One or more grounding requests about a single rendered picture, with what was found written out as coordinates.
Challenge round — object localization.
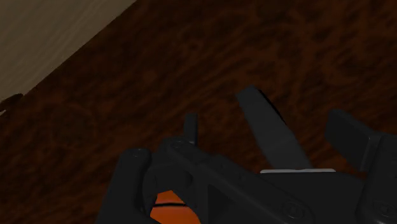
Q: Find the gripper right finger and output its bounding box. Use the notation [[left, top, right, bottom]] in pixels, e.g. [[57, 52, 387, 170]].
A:
[[324, 109, 397, 224]]

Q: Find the orange ball with black line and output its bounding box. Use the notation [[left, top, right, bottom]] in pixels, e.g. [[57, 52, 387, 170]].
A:
[[150, 190, 202, 224]]

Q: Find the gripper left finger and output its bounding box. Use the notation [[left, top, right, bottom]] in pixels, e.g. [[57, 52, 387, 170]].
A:
[[95, 113, 315, 224]]

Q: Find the dark grey flat slab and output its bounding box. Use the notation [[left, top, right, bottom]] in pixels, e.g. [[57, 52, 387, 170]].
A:
[[235, 85, 314, 171]]

